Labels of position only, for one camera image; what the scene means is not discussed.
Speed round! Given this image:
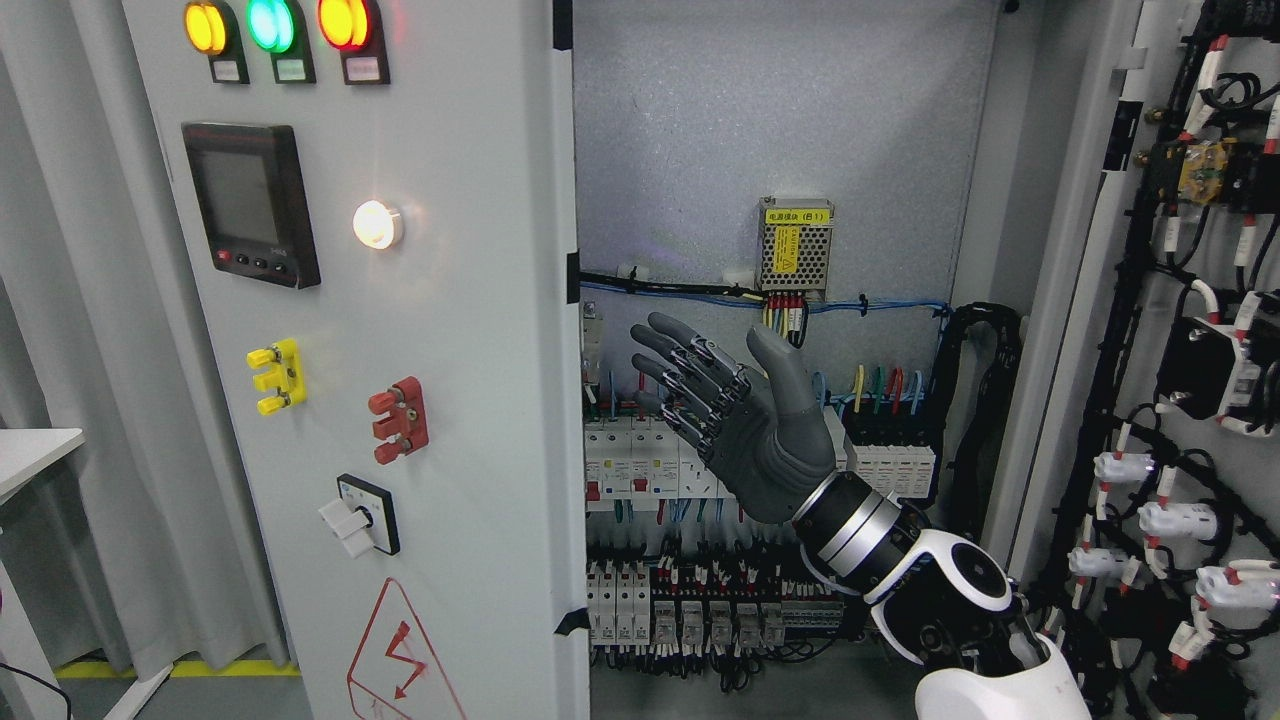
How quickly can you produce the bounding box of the white indicator lamp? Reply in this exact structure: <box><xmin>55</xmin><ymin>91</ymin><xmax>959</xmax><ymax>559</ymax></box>
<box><xmin>352</xmin><ymin>199</ymin><xmax>404</xmax><ymax>250</ymax></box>

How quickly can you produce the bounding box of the rotary selector switch left door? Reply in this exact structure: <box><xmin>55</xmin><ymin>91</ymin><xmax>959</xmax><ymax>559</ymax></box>
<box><xmin>319</xmin><ymin>473</ymin><xmax>401</xmax><ymax>559</ymax></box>

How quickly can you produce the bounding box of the red indicator lamp left door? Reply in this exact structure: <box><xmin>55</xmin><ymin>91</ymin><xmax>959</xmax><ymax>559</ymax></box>
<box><xmin>317</xmin><ymin>0</ymin><xmax>390</xmax><ymax>85</ymax></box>

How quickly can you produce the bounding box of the black surge protector module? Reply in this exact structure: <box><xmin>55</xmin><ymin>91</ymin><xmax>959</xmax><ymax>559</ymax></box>
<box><xmin>840</xmin><ymin>402</ymin><xmax>943</xmax><ymax>509</ymax></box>

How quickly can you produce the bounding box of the white table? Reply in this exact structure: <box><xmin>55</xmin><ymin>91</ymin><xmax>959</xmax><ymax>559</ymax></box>
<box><xmin>0</xmin><ymin>429</ymin><xmax>87</xmax><ymax>720</ymax></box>

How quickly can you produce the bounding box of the black digital power meter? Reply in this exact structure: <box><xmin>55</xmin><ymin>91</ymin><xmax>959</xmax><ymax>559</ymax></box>
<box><xmin>182</xmin><ymin>122</ymin><xmax>321</xmax><ymax>288</ymax></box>

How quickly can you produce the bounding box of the red electric hazard warning sticker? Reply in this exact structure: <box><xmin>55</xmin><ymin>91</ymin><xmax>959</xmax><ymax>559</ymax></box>
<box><xmin>346</xmin><ymin>578</ymin><xmax>466</xmax><ymax>719</ymax></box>

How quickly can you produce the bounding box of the yellow terminal post block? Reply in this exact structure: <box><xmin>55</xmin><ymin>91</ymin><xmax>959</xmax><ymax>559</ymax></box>
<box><xmin>246</xmin><ymin>338</ymin><xmax>307</xmax><ymax>416</ymax></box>

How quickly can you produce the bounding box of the yellow indicator lamp left door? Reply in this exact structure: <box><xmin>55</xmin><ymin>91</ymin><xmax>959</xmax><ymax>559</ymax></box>
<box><xmin>183</xmin><ymin>1</ymin><xmax>250</xmax><ymax>85</ymax></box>

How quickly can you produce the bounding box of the black cable loom right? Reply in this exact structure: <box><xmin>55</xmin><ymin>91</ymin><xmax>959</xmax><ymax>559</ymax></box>
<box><xmin>915</xmin><ymin>302</ymin><xmax>1027</xmax><ymax>561</ymax></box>

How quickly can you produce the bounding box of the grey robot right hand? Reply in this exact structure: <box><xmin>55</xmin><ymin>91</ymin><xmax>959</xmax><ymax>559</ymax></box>
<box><xmin>630</xmin><ymin>313</ymin><xmax>835</xmax><ymax>524</ymax></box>

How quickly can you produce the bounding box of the grey curtain left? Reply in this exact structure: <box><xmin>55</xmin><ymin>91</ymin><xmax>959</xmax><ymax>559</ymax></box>
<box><xmin>3</xmin><ymin>1</ymin><xmax>291</xmax><ymax>676</ymax></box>

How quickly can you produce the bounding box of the lower relay terminal row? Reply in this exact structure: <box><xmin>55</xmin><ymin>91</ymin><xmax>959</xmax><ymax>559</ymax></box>
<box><xmin>585</xmin><ymin>538</ymin><xmax>867</xmax><ymax>691</ymax></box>

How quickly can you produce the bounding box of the grey cabinet door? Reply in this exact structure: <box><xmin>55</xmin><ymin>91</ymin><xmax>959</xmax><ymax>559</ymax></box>
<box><xmin>940</xmin><ymin>0</ymin><xmax>1280</xmax><ymax>720</ymax></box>
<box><xmin>124</xmin><ymin>1</ymin><xmax>589</xmax><ymax>719</ymax></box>

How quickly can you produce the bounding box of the white circuit breaker row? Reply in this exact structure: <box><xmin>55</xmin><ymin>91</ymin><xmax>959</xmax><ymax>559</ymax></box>
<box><xmin>582</xmin><ymin>416</ymin><xmax>737</xmax><ymax>523</ymax></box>

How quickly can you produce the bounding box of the green indicator lamp left door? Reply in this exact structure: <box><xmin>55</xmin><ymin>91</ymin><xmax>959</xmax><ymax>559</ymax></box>
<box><xmin>247</xmin><ymin>0</ymin><xmax>316</xmax><ymax>85</ymax></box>

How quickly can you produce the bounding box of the metal mesh power supply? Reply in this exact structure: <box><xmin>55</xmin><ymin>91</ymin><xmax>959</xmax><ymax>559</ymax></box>
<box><xmin>758</xmin><ymin>196</ymin><xmax>835</xmax><ymax>295</ymax></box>

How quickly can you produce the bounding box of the red terminal post block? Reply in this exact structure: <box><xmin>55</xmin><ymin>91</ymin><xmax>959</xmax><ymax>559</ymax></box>
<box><xmin>367</xmin><ymin>375</ymin><xmax>430</xmax><ymax>465</ymax></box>

